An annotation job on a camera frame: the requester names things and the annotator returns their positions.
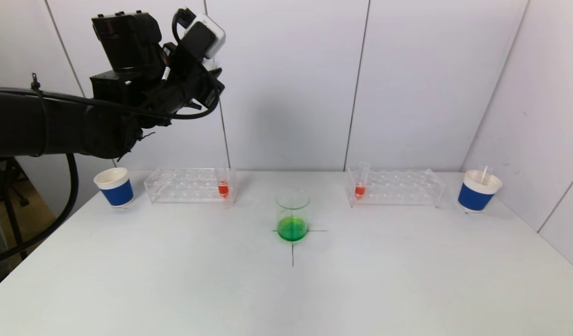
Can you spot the test tube with yellow pigment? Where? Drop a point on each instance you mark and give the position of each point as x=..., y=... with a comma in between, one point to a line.
x=485, y=173

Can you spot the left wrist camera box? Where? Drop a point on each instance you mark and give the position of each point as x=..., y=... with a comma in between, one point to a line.
x=205, y=35

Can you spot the blue white paper cup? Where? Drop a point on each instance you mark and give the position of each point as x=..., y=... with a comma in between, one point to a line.
x=475, y=196
x=116, y=191

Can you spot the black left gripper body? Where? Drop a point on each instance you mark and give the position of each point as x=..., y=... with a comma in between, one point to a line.
x=213, y=94

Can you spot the black wheeled stand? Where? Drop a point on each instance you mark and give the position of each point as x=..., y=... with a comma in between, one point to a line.
x=11, y=196

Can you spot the clear acrylic test tube rack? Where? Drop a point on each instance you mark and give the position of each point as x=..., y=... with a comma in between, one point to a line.
x=398, y=189
x=188, y=191

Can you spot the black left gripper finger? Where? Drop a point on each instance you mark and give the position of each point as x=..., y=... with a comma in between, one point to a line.
x=214, y=88

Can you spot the test tube with red pigment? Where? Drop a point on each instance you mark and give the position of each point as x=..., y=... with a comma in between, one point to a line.
x=359, y=190
x=223, y=189

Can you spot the clear glass beaker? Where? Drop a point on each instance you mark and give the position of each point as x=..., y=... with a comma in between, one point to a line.
x=292, y=228

